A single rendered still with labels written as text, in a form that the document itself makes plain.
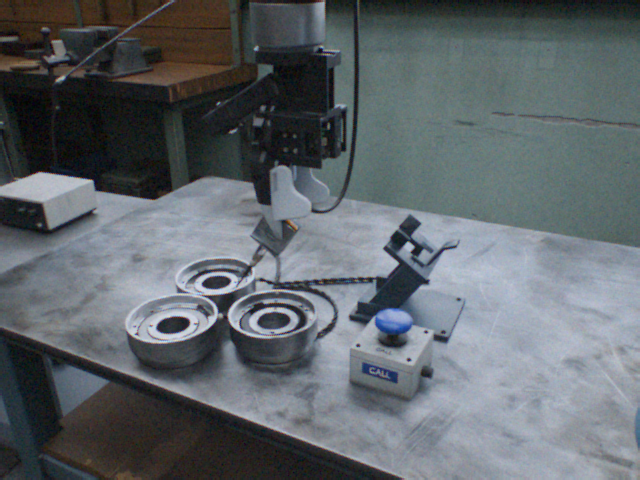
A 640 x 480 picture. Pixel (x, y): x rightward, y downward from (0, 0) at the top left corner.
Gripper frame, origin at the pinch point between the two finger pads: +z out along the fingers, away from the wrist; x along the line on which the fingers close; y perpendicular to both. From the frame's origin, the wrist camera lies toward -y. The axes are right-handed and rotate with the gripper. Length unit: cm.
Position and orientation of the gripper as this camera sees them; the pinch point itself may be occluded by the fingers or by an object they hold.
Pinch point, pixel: (279, 223)
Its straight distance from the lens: 68.8
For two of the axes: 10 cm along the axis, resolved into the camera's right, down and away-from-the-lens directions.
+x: 4.2, -3.9, 8.2
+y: 9.1, 1.6, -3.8
